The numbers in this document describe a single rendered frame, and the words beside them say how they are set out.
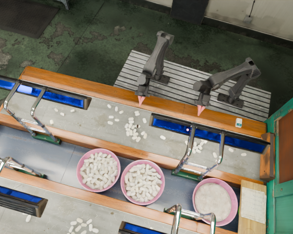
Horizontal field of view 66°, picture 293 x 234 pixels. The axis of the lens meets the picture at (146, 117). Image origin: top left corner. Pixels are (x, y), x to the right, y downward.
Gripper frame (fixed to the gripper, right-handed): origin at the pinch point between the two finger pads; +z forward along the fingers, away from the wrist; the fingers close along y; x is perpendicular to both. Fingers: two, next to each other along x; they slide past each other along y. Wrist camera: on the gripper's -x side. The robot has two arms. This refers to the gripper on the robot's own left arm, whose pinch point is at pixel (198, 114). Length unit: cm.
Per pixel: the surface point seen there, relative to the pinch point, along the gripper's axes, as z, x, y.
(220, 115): -1.3, 13.0, 17.0
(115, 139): 29, -7, -49
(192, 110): 0.1, 12.3, -3.1
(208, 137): 4.9, -31.3, 3.2
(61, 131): 32, -12, -84
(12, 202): 46, -67, -76
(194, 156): 26.4, -6.3, 4.5
